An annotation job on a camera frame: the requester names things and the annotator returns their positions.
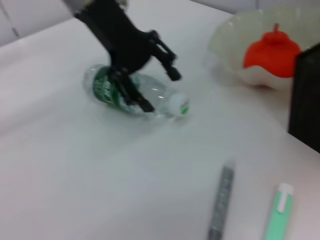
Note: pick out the clear water bottle green label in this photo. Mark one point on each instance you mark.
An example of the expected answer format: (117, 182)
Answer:
(160, 92)

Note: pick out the mint green pen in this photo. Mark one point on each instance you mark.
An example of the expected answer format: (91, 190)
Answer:
(277, 217)

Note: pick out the grey pen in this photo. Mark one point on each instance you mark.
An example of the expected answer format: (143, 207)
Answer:
(222, 200)

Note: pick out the red-orange fruit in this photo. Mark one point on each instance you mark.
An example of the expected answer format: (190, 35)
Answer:
(270, 55)

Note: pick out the pale green glass bowl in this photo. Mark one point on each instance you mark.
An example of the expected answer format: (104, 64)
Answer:
(230, 40)

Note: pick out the black mesh pen holder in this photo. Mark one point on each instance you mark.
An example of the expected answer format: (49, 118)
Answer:
(307, 100)

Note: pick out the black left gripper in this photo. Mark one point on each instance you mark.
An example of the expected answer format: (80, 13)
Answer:
(117, 37)

